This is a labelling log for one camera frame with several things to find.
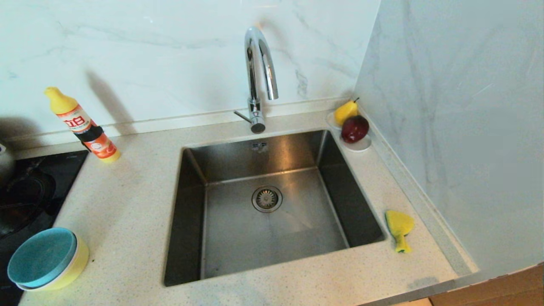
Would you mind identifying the yellow green sponge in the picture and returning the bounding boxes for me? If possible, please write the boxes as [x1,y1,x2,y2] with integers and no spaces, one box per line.
[385,210,415,254]

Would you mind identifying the orange dish soap bottle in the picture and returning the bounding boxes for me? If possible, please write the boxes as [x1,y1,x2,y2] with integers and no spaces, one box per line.
[44,87,121,163]

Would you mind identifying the yellow plastic bowl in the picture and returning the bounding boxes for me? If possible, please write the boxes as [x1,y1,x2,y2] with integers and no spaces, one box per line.
[30,238,90,292]

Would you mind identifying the pink plastic bowl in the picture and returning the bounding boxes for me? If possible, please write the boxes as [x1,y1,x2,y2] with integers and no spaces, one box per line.
[17,238,80,291]

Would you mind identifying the blue plastic bowl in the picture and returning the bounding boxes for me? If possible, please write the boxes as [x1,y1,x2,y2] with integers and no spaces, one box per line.
[7,227,78,289]

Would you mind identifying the round metal sink drain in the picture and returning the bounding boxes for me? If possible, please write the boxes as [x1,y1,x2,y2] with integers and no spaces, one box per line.
[252,185,283,213]

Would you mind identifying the stainless steel sink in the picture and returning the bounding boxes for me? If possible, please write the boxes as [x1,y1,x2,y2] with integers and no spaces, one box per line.
[164,129,387,287]

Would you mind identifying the chrome gooseneck faucet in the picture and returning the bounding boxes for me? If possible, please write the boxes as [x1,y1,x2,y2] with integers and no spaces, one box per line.
[233,26,279,134]

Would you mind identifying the yellow pear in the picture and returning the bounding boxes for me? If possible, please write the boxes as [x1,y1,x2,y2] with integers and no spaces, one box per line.
[334,97,360,126]

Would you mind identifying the dark red apple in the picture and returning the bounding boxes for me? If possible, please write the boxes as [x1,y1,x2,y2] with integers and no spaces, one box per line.
[341,115,370,144]

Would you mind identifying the small white saucer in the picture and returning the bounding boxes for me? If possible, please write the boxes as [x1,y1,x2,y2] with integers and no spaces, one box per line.
[340,134,372,152]

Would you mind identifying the black glass cooktop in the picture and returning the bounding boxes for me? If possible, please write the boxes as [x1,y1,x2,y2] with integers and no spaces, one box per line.
[0,150,89,306]

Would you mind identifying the black round pan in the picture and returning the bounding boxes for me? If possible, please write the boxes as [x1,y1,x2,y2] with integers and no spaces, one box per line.
[0,170,56,238]

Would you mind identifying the metal kettle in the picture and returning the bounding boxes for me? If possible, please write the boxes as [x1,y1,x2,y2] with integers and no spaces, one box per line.
[0,142,16,187]

